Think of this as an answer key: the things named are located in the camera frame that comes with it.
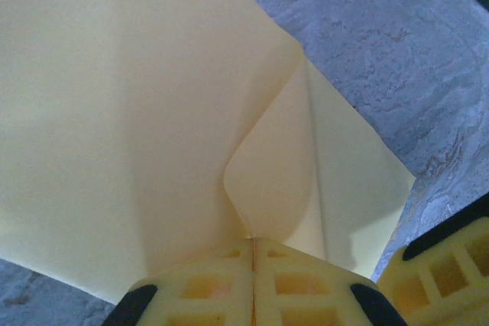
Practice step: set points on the yellow square paper sheet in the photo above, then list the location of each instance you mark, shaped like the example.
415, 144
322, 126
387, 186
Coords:
114, 112

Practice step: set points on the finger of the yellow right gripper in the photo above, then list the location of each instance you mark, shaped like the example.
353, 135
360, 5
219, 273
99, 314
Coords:
451, 276

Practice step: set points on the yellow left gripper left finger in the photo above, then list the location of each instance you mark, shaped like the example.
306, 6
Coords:
206, 288

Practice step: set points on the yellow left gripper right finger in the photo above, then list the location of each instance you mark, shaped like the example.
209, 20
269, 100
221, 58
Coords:
305, 288

